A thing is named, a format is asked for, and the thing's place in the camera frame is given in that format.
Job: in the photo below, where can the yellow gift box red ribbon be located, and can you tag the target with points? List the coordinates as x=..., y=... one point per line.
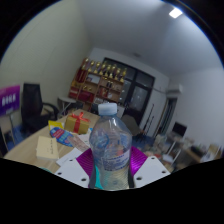
x=71, y=125

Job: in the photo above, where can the black computer monitor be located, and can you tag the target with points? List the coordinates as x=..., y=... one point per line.
x=179, y=129

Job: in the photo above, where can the blue red leaflet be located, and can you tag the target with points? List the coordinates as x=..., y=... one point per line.
x=60, y=136

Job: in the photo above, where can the teal notebook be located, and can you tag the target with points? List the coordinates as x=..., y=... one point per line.
x=97, y=180

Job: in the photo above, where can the grey office chair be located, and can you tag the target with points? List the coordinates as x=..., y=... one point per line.
x=130, y=123

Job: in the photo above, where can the white wall air conditioner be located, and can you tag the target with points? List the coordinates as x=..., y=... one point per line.
x=174, y=88

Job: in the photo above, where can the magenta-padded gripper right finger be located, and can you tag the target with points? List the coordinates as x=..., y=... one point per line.
x=151, y=170

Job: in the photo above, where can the black office chair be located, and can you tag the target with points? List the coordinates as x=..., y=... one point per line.
x=31, y=105

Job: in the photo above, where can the small yellow envelope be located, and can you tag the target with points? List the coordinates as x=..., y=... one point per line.
x=46, y=148

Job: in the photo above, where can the pink printed leaflet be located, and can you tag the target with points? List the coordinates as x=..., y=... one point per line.
x=79, y=143

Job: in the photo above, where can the purple sign board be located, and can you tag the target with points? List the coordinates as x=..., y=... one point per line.
x=9, y=100

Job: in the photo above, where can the dark glass double door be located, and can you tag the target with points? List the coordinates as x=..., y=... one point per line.
x=140, y=93

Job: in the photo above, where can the yellow folder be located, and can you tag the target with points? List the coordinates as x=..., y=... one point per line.
x=55, y=124

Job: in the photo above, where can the small round white table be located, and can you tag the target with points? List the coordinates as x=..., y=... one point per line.
x=66, y=101

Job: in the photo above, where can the clear plastic water bottle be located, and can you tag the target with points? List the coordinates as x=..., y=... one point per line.
x=110, y=150

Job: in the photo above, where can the wooden shelf unit with trophies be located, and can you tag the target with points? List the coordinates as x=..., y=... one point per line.
x=96, y=86

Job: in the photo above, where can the cluttered wooden side desk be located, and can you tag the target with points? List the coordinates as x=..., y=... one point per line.
x=196, y=151

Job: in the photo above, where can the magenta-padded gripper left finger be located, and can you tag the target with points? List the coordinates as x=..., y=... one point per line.
x=71, y=173

